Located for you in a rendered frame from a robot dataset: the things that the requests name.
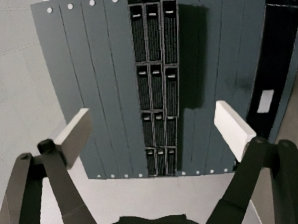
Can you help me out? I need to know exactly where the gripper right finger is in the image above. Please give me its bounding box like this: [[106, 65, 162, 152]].
[[205, 101, 298, 224]]

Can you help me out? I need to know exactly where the dark grey server rack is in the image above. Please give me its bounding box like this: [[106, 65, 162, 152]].
[[30, 0, 298, 180]]

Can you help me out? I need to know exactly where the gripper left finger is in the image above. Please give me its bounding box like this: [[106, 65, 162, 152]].
[[0, 109, 97, 224]]

